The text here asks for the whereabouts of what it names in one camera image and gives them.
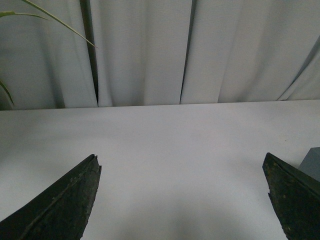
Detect gray square base block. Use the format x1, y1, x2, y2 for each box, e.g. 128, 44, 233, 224
298, 147, 320, 182

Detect green plant leaves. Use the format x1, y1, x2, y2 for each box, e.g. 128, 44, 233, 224
0, 0, 98, 107

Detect white pleated curtain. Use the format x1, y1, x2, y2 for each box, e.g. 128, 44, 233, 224
0, 0, 320, 110

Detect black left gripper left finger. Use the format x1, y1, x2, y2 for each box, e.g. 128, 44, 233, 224
0, 154, 102, 240

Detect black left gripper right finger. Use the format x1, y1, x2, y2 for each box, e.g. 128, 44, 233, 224
262, 152, 320, 240

